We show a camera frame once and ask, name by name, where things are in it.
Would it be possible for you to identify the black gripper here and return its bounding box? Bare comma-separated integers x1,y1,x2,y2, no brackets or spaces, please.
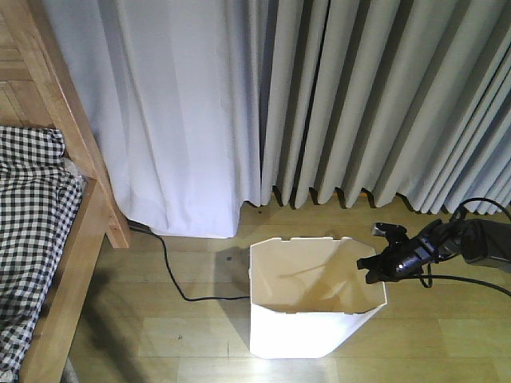
356,219,462,284

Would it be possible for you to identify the white plastic trash bin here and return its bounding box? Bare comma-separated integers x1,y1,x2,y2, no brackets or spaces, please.
249,237,387,359

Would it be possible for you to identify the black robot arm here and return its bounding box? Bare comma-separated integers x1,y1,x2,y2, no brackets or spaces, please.
357,197,510,295

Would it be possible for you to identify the grey pleated curtain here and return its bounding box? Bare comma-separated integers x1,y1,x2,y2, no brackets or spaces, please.
240,1,510,214

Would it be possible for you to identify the white sheer curtain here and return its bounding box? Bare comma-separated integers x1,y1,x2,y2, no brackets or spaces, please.
44,1,261,238

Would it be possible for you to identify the black white checkered blanket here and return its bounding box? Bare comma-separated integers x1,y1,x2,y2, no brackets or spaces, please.
1,126,84,382

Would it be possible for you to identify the black floor cable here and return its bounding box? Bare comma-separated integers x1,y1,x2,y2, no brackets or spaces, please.
128,219,252,302

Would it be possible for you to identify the wooden bed frame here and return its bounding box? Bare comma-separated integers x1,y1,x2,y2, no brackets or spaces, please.
1,1,129,382

